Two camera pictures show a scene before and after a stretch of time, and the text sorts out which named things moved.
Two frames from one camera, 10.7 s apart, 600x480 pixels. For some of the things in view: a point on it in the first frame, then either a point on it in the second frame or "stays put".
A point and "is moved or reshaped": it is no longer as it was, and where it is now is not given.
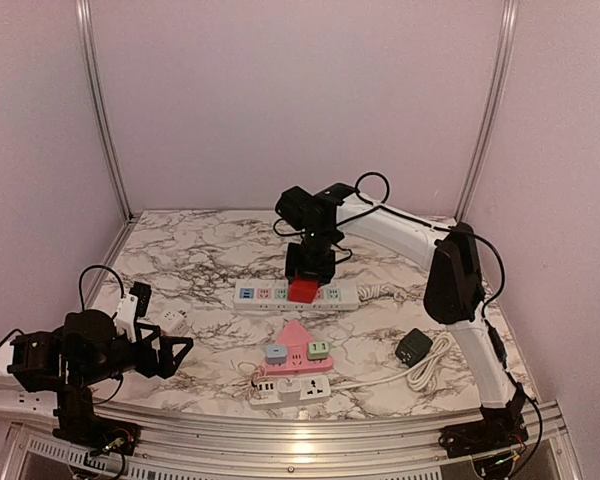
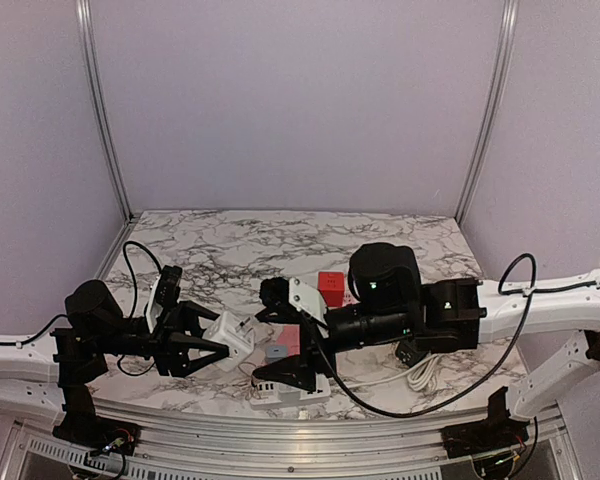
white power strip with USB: [290, 392] stays put
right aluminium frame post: [509, 14] stays put
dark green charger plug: [412, 347] stays put
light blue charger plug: [276, 354] stays put
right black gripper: [323, 275] → [300, 367]
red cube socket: [302, 290] is moved or reshaped
